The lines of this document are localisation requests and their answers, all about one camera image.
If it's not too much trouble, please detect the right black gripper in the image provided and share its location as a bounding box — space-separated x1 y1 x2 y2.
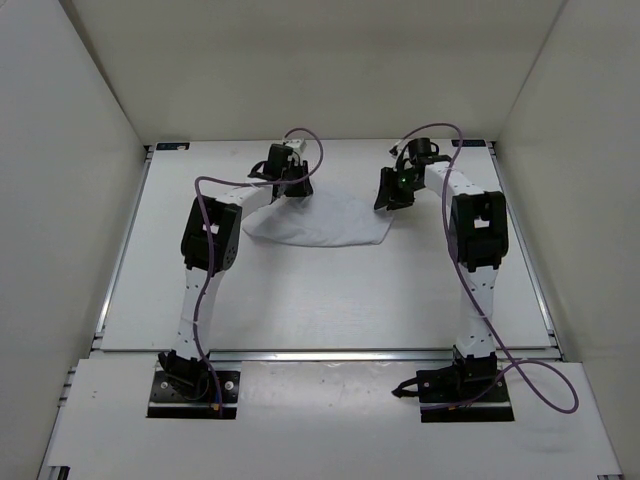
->
376 169 423 213

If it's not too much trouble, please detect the white skirt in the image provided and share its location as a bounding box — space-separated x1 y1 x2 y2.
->
242 188 394 248

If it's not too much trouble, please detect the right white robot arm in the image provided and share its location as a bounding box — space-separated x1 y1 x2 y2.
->
374 138 509 360

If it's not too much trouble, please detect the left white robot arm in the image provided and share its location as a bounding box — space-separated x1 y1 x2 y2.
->
167 139 313 361

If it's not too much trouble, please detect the right corner label sticker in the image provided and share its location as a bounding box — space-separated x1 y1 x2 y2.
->
451 139 487 148

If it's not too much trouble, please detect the corner label sticker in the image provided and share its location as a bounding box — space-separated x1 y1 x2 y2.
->
155 142 190 151
451 139 487 148

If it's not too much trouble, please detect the left corner label sticker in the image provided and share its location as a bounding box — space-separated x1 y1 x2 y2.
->
155 142 190 151

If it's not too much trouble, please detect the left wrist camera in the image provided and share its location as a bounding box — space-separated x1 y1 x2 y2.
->
283 139 307 158

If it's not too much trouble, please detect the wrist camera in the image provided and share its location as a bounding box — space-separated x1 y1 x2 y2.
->
283 139 307 158
389 137 439 162

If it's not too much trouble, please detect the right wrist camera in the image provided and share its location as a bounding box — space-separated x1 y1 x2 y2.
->
389 137 439 162

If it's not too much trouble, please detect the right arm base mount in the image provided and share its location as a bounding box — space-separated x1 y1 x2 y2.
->
392 351 515 423

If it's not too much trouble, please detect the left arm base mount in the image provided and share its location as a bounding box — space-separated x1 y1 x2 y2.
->
147 351 241 420

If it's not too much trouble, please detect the aluminium table frame rail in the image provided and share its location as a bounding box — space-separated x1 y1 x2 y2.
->
94 142 564 364

